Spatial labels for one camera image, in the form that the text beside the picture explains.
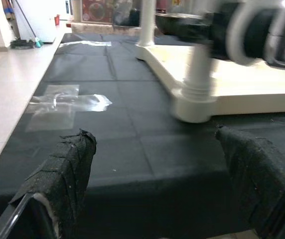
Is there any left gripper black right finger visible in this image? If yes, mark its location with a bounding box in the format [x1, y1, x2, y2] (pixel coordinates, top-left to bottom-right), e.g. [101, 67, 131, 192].
[214, 125, 285, 239]

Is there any clear plastic wrap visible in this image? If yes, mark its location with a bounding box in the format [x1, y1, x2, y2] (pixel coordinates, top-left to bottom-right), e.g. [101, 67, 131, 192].
[57, 40, 112, 48]

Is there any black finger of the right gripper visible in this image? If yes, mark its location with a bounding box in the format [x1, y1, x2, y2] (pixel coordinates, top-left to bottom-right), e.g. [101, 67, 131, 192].
[176, 24, 214, 47]

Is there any black round basin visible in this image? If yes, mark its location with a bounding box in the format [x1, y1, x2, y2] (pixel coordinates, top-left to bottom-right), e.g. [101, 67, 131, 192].
[154, 11, 209, 38]

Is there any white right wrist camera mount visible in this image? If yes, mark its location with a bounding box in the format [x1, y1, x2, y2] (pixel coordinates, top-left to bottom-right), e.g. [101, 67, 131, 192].
[226, 0, 259, 66]

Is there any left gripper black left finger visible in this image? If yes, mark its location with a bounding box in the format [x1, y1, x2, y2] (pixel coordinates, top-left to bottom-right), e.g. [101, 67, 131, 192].
[0, 128, 98, 239]

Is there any patterned beige bench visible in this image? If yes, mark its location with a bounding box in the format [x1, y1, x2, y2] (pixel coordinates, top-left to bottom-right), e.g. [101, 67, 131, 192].
[70, 21, 143, 37]

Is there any white plastic children table top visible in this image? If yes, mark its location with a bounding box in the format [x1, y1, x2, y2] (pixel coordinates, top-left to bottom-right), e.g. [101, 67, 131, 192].
[134, 42, 285, 124]

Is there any black tablecloth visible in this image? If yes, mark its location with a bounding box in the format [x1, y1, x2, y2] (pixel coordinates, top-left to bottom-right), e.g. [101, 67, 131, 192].
[0, 33, 285, 239]

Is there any floor mop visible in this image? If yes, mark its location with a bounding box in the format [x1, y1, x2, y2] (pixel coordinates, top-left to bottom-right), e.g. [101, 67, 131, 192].
[9, 0, 44, 49]

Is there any clear tape patch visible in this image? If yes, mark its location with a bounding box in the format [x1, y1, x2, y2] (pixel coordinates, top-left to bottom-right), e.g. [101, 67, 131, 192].
[25, 84, 113, 131]

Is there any white plastic table leg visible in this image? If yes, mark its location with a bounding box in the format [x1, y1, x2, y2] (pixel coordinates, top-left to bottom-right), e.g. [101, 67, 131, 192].
[138, 0, 157, 48]
[181, 43, 219, 103]

